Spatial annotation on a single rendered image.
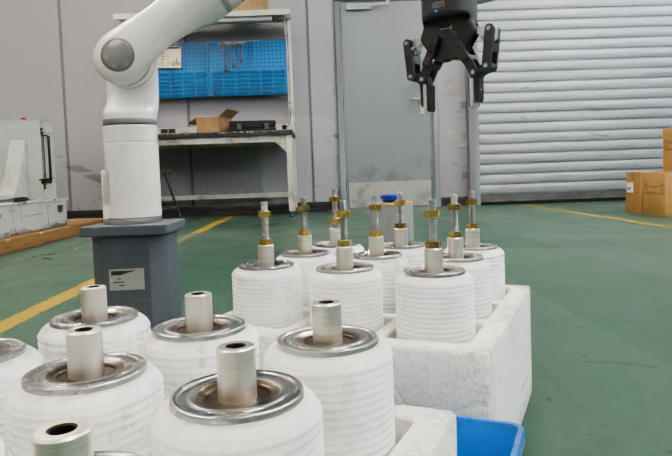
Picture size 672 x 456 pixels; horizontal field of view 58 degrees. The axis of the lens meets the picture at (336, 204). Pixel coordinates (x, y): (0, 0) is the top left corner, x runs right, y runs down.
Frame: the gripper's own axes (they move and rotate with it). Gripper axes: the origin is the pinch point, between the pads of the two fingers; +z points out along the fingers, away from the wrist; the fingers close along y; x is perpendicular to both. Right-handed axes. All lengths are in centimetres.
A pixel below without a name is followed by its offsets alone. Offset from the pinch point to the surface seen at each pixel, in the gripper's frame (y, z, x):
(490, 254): 1.1, 22.5, 9.2
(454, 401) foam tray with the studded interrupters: 8.8, 34.7, -17.8
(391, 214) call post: -23.8, 17.7, 20.2
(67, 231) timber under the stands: -352, 42, 125
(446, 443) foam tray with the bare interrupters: 17.5, 30.3, -35.7
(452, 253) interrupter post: 0.2, 21.1, -1.2
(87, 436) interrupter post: 18, 19, -64
